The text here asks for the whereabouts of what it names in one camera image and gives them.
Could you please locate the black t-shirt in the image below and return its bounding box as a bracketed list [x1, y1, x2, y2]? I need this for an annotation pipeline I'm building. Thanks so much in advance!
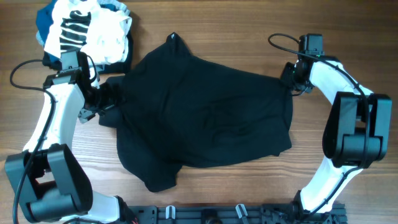
[99, 33, 293, 192]

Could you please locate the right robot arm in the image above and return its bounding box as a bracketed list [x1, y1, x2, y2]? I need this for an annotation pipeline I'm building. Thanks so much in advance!
[281, 34, 392, 222]

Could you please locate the white black-print t-shirt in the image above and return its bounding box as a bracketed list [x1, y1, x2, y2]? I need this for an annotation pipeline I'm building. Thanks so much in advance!
[44, 0, 132, 65]

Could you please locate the blue folded garment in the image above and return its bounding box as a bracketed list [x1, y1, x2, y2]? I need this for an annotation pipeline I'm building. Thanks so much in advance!
[35, 0, 57, 47]

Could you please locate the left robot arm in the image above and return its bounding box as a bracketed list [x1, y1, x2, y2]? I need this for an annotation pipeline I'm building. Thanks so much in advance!
[5, 50, 136, 223]

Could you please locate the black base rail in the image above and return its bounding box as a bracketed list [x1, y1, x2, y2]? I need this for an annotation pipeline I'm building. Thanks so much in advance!
[130, 203, 348, 224]

